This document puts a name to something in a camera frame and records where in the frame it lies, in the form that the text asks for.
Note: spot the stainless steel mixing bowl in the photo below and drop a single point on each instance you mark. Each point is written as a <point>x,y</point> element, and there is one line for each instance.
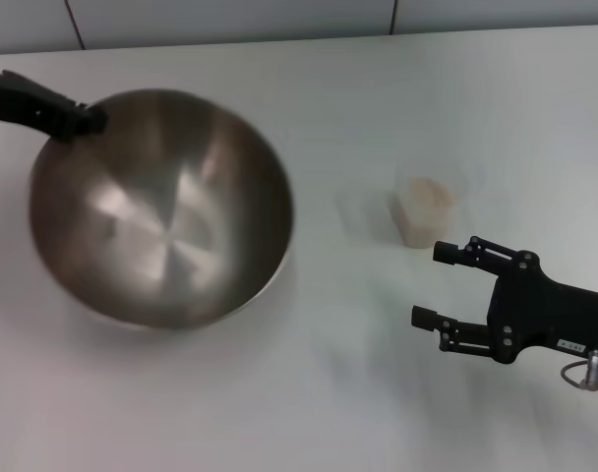
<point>146,221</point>

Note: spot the white rice grains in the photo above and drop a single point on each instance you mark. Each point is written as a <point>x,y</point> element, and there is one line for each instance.
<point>424,211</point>

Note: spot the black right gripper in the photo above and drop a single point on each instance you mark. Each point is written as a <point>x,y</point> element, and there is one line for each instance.
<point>550,314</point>

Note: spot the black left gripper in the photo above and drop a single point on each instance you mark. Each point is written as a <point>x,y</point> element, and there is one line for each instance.
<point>4,98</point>

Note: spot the clear plastic cup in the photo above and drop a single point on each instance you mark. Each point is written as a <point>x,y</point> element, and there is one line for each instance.
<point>429,216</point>

